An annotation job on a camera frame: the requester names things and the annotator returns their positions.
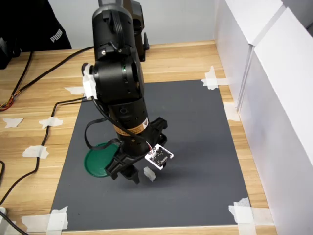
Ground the small white plastic terminal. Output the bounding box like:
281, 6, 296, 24
143, 166, 157, 182

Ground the round green lid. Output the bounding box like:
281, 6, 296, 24
84, 141, 123, 179

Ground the dark grey mat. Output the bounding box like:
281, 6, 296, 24
50, 79, 251, 231

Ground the white tape piece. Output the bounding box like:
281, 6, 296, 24
201, 65, 227, 91
2, 117, 24, 129
228, 197, 273, 235
224, 102, 242, 122
22, 145, 49, 159
39, 117, 63, 130
64, 86, 86, 95
21, 205, 69, 233

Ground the white partition panel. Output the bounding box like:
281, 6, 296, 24
238, 7, 313, 235
214, 0, 287, 115

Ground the white power strip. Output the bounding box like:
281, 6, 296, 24
0, 207, 9, 235

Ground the black box device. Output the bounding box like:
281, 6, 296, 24
0, 36, 13, 70

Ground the white camera box with board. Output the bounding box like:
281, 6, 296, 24
144, 144, 175, 171

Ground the black camera cable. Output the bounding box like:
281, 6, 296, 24
0, 96, 154, 205

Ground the thick black cable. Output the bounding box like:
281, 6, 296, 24
9, 46, 95, 98

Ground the multicolour wire bundle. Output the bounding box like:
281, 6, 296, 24
0, 94, 18, 112

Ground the thin black cable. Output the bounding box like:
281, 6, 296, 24
11, 50, 34, 97

